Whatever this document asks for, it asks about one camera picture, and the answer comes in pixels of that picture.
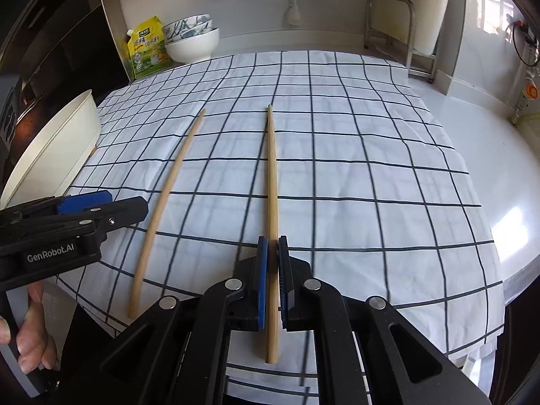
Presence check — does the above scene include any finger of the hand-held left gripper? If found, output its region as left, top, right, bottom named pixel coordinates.
left=63, top=196, right=150, bottom=233
left=0, top=191, right=113, bottom=225

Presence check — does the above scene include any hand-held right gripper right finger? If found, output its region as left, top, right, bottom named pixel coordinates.
left=277, top=235, right=482, bottom=405

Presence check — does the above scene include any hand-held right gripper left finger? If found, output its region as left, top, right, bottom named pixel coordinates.
left=99, top=236, right=269, bottom=405

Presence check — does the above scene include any wooden chopstick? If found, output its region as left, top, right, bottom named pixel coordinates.
left=264, top=103, right=282, bottom=366
left=128, top=108, right=207, bottom=319

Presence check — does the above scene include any large white basin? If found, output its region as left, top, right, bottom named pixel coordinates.
left=0, top=88, right=102, bottom=209

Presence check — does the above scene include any person's left hand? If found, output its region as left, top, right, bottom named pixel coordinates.
left=0, top=282, right=58, bottom=375

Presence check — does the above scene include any red-brown cooking pot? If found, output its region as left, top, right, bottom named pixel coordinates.
left=15, top=93, right=43, bottom=136

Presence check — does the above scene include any white black checkered cloth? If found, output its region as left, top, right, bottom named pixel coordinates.
left=55, top=50, right=505, bottom=389

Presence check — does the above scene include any black range hood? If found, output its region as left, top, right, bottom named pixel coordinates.
left=0, top=0, right=129, bottom=106

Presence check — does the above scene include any yellow seasoning pouch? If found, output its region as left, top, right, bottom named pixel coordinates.
left=126, top=16, right=173, bottom=80

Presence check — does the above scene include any white bowl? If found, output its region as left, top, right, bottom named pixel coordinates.
left=166, top=27, right=221, bottom=64

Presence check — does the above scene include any blue patterned bowl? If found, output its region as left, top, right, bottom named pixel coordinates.
left=161, top=14, right=212, bottom=37
left=164, top=24, right=214, bottom=44

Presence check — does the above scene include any metal board rack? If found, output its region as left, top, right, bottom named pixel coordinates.
left=363, top=0, right=437, bottom=83

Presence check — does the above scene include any white cutting board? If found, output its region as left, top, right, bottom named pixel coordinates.
left=411, top=0, right=456, bottom=55

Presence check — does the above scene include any black wall device with cable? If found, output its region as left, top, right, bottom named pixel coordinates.
left=506, top=12, right=540, bottom=66

